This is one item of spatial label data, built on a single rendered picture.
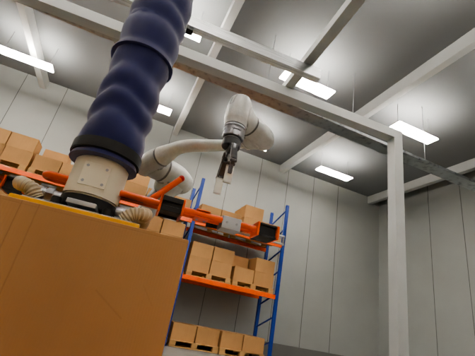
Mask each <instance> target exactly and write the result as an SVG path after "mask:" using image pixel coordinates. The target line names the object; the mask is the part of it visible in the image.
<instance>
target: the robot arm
mask: <svg viewBox="0 0 475 356"><path fill-rule="evenodd" d="M224 122H225V124H224V127H223V134H222V139H223V140H212V139H187V140H181V141H175V142H173V143H169V144H167V145H164V146H159V147H157V148H154V149H152V150H149V151H148V152H146V153H144V154H143V156H142V159H141V161H142V163H141V166H140V169H139V174H140V175H141V176H145V177H147V176H148V177H150V178H152V179H154V180H155V182H154V185H153V189H152V190H151V191H150V192H149V194H148V195H147V197H149V196H151V195H152V194H154V193H155V192H157V191H158V190H160V189H162V188H163V187H164V186H166V185H167V184H169V183H170V182H172V181H173V180H175V179H177V178H178V177H179V176H180V175H182V176H184V181H183V182H181V183H180V184H178V185H177V186H176V187H174V188H173V189H171V190H169V191H168V192H167V193H166V194H164V195H167V196H171V197H175V196H176V195H178V194H185V193H187V192H188V191H189V190H190V189H191V188H192V186H193V179H192V177H191V175H190V174H189V173H188V171H187V170H186V169H185V168H183V166H181V165H179V164H178V163H176V162H175V161H173V160H174V159H175V158H176V157H178V156H179V155H181V154H183V153H191V152H216V151H225V152H224V153H223V156H222V159H221V163H220V166H219V168H218V173H217V175H216V183H215V187H214V190H213V193H214V194H218V195H221V190H222V187H223V183H227V184H231V182H232V178H233V171H234V168H235V167H234V166H235V163H236V162H237V159H238V151H239V150H240V149H241V148H246V149H247V150H253V149H254V150H268V149H270V148H271V147H272V146H273V144H274V134H273V132H272V130H271V129H270V128H269V127H268V126H267V125H266V124H265V123H264V122H263V121H262V120H261V119H259V118H258V117H257V116H256V115H255V113H254V111H253V109H252V103H251V101H250V98H249V97H248V96H247V95H244V94H237V95H234V96H232V97H231V99H230V101H229V103H228V106H227V108H226V111H225V117H224ZM138 207H140V208H142V207H143V208H149V207H145V206H141V205H139V206H138ZM138 207H137V208H138ZM149 209H150V210H151V211H152V214H153V217H154V215H155V214H156V211H157V209H154V208H149ZM153 217H152V218H153ZM152 218H151V219H152Z"/></svg>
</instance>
